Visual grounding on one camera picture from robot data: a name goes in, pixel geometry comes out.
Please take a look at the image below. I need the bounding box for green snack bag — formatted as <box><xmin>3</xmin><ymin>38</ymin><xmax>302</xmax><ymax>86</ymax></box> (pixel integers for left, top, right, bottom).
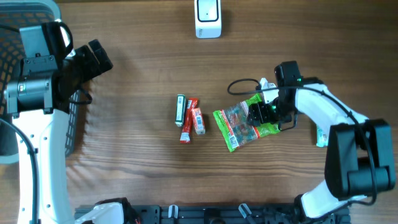
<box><xmin>213</xmin><ymin>93</ymin><xmax>280</xmax><ymax>152</ymax></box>

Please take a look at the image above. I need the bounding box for white teal wipes packet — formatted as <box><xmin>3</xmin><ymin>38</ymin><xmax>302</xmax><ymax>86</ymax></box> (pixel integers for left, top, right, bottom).
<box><xmin>316</xmin><ymin>126</ymin><xmax>328</xmax><ymax>147</ymax></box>

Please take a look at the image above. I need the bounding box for red white candy pack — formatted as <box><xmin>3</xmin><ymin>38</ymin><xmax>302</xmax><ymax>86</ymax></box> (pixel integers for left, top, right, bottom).
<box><xmin>192</xmin><ymin>108</ymin><xmax>206</xmax><ymax>135</ymax></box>

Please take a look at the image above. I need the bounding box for red stick packet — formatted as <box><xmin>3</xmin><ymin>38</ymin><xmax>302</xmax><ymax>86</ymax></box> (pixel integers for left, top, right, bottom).
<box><xmin>180</xmin><ymin>98</ymin><xmax>198</xmax><ymax>144</ymax></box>

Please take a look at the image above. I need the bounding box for green white gum pack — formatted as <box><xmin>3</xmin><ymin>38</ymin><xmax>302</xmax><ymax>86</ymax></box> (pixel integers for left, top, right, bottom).
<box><xmin>175</xmin><ymin>94</ymin><xmax>187</xmax><ymax>128</ymax></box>

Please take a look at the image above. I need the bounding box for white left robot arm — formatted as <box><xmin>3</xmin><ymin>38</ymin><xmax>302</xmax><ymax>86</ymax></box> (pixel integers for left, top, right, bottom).
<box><xmin>6</xmin><ymin>39</ymin><xmax>113</xmax><ymax>223</ymax></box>

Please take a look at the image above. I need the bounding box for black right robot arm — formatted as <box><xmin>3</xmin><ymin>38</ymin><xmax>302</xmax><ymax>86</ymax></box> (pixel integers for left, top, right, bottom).
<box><xmin>247</xmin><ymin>61</ymin><xmax>396</xmax><ymax>222</ymax></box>

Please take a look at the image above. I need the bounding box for white barcode scanner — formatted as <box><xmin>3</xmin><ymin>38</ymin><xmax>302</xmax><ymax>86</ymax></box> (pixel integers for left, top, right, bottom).
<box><xmin>194</xmin><ymin>0</ymin><xmax>222</xmax><ymax>39</ymax></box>

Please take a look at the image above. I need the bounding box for grey plastic basket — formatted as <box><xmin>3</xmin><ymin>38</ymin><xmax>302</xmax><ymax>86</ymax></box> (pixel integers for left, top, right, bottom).
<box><xmin>1</xmin><ymin>0</ymin><xmax>79</xmax><ymax>164</ymax></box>

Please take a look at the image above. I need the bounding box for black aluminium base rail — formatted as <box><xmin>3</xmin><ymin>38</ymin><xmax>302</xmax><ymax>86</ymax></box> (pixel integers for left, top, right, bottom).
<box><xmin>133</xmin><ymin>203</ymin><xmax>297</xmax><ymax>224</ymax></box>

